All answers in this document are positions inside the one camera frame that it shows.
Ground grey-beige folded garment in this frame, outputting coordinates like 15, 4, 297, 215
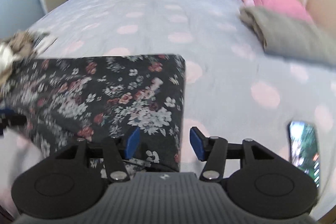
239, 6, 336, 67

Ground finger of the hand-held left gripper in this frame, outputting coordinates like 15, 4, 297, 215
0, 108, 27, 136

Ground bed with pink dotted sheet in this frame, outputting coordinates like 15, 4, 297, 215
0, 0, 336, 214

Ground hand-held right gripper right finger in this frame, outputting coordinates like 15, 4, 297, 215
189, 126, 276, 182

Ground pile of white beige clothes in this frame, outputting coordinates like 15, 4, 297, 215
0, 30, 57, 98
0, 43, 16, 69

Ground smartphone with lit screen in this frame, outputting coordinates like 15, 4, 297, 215
289, 121, 322, 189

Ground dark floral pants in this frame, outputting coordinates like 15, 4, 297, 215
0, 54, 187, 173

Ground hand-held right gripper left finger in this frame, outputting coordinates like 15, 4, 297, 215
54, 127, 141, 182

